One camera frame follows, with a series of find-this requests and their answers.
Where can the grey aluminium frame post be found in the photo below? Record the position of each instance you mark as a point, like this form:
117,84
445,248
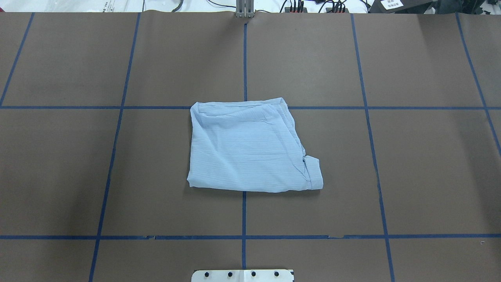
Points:
245,9

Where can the black box with label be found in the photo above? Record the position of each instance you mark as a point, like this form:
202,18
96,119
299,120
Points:
401,6

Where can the black cable cluster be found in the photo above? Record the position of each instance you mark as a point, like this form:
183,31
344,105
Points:
318,6

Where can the light blue button shirt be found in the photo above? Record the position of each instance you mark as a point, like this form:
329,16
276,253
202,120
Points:
249,146

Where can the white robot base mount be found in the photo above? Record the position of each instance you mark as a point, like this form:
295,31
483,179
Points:
244,275

